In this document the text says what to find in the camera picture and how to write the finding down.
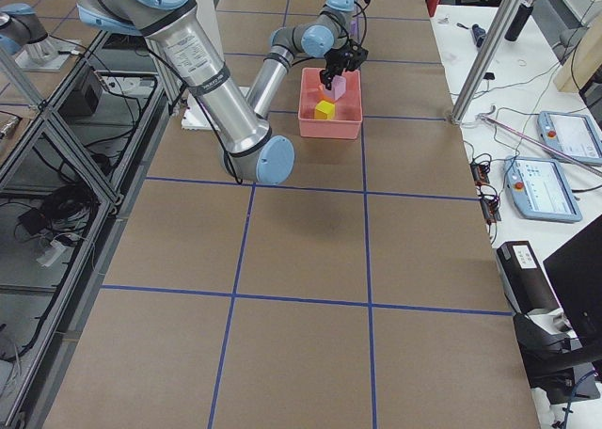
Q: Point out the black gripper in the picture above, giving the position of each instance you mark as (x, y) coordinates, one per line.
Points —
(336, 60)

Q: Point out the pink foam block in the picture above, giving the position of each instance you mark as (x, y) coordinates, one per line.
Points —
(336, 90)

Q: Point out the yellow foam block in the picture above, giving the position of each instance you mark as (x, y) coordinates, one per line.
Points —
(324, 110)

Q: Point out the orange foam block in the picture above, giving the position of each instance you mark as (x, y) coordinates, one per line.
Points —
(315, 94)

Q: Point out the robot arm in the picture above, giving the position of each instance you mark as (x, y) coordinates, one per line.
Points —
(250, 150)

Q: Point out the pink plastic bin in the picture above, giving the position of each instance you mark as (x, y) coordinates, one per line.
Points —
(349, 116)

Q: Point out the black water bottle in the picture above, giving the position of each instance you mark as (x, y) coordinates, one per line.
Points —
(520, 19)

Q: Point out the near blue teach pendant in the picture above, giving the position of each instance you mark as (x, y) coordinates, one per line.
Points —
(539, 190)

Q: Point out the blue teach pendant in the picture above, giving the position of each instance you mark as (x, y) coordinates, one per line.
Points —
(575, 135)
(539, 190)

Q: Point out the far blue teach pendant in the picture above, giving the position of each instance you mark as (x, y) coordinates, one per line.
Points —
(575, 135)

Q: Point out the black box white label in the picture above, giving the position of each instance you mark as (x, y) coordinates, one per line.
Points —
(523, 279)

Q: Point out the black monitor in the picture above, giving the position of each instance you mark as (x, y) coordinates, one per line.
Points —
(574, 272)

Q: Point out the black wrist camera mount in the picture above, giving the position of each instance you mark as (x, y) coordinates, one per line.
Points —
(357, 55)

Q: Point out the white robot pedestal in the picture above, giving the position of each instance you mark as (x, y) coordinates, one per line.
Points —
(194, 118)

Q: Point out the aluminium frame post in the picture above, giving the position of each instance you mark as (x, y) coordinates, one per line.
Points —
(498, 28)

